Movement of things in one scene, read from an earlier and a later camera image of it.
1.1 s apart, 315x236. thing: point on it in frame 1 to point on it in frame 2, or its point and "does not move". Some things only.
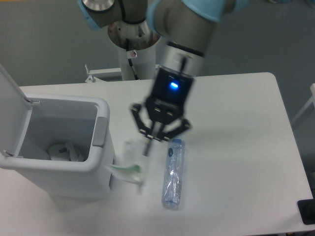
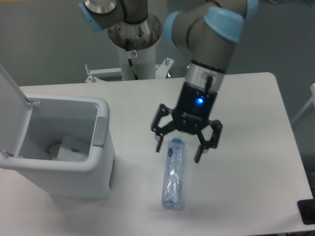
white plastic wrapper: [133, 174] to [74, 149]
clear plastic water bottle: [173, 177] does not move
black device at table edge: [306, 208] does not move
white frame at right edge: [308, 103] does not move
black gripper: [167, 103] to [195, 108]
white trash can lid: [15, 112] does not move
